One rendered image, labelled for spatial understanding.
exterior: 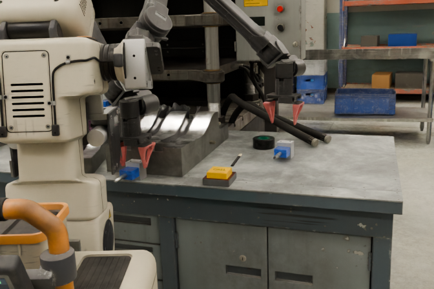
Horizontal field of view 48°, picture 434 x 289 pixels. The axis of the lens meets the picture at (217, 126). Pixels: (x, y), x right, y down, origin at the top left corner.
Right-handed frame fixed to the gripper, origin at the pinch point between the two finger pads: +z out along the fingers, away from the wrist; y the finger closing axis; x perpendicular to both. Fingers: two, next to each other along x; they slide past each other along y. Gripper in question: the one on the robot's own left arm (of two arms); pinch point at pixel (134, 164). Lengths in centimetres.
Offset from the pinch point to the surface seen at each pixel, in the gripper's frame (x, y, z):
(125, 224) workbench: -3.2, 7.5, 22.0
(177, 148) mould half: -6.1, -11.7, -4.2
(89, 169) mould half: 0.7, 16.4, 2.7
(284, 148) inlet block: -32.2, -37.6, 1.0
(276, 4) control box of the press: -94, -18, -47
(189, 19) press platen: -82, 19, -42
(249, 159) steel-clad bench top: -29.2, -26.4, 5.0
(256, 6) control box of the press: -93, -9, -46
